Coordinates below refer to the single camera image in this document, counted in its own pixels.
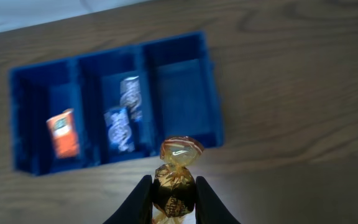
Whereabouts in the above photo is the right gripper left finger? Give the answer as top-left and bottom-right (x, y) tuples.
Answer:
(103, 174), (154, 224)

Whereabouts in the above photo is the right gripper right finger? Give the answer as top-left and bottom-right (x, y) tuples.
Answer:
(195, 175), (242, 224)

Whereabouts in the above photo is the gold candy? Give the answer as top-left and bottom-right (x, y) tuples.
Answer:
(151, 136), (205, 224)

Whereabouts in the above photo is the blue candy pack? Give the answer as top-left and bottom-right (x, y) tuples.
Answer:
(119, 76), (144, 123)
(103, 106), (136, 154)

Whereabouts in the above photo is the orange candy box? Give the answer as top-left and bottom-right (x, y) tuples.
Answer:
(45, 108), (81, 159)

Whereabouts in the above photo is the blue tray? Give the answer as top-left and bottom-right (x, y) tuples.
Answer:
(8, 30), (225, 177)

